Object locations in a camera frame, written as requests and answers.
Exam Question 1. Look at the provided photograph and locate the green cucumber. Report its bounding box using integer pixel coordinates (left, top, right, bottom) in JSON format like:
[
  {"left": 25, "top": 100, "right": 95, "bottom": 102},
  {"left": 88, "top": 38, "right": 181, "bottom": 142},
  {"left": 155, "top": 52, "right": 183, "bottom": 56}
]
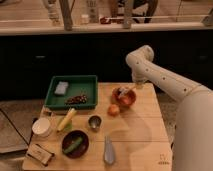
[{"left": 63, "top": 137, "right": 83, "bottom": 154}]

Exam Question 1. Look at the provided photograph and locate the white dish brush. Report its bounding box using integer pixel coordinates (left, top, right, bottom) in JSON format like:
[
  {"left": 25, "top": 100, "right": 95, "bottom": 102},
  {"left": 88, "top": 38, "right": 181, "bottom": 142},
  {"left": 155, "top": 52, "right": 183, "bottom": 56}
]
[{"left": 118, "top": 85, "right": 136, "bottom": 98}]

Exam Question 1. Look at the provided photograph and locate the small metal cup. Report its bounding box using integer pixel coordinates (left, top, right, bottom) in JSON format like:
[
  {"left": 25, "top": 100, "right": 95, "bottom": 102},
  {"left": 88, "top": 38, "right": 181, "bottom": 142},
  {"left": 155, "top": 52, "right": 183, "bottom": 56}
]
[{"left": 88, "top": 115, "right": 102, "bottom": 132}]

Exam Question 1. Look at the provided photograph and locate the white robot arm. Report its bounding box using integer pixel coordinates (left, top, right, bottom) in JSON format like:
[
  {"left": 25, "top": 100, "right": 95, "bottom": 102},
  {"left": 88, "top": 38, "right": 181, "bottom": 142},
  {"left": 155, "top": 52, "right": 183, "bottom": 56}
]
[{"left": 126, "top": 45, "right": 213, "bottom": 171}]

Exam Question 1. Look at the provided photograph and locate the dark brown bowl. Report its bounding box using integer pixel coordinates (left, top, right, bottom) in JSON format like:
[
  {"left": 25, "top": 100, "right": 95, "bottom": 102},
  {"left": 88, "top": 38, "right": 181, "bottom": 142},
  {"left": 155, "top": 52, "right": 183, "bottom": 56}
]
[{"left": 62, "top": 130, "right": 89, "bottom": 159}]

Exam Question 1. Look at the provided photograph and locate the yellow corn cob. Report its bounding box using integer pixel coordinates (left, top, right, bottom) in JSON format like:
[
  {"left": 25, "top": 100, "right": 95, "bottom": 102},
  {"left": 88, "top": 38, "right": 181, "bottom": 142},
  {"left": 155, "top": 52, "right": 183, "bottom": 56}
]
[{"left": 57, "top": 108, "right": 77, "bottom": 132}]

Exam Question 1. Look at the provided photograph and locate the green plastic tray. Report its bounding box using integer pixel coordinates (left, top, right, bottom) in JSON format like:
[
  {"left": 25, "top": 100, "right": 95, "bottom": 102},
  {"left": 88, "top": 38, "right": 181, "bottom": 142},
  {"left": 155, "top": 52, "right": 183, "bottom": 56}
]
[{"left": 44, "top": 75, "right": 98, "bottom": 110}]

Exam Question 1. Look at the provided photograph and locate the red bowl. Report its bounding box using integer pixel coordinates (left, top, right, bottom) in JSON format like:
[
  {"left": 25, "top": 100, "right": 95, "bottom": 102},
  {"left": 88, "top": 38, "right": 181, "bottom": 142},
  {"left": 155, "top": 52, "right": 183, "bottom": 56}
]
[{"left": 111, "top": 87, "right": 136, "bottom": 107}]

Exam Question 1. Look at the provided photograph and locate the orange fruit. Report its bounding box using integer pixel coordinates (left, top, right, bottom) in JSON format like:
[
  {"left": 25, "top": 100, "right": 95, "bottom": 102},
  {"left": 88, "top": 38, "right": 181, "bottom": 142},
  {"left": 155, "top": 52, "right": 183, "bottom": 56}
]
[{"left": 107, "top": 104, "right": 120, "bottom": 116}]

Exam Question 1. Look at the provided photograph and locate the brown grape bunch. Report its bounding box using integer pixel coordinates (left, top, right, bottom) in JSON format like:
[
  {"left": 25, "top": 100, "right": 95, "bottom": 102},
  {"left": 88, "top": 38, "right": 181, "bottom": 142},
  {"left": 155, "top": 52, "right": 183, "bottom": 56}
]
[{"left": 65, "top": 95, "right": 87, "bottom": 105}]

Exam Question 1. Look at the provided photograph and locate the white round container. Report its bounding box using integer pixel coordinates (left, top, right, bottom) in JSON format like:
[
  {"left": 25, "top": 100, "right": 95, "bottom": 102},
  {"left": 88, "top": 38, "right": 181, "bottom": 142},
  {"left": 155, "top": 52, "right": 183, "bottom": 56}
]
[{"left": 32, "top": 117, "right": 51, "bottom": 137}]

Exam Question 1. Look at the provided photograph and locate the brown white rectangular box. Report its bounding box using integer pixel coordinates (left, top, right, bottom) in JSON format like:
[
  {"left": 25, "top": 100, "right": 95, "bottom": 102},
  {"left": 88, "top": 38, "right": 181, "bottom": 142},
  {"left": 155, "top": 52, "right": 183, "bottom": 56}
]
[{"left": 27, "top": 144, "right": 55, "bottom": 166}]

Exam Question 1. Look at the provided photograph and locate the grey sponge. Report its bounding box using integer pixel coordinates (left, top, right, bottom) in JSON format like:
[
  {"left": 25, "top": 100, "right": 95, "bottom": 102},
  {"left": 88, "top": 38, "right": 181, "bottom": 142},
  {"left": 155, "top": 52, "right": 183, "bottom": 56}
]
[{"left": 54, "top": 81, "right": 69, "bottom": 95}]

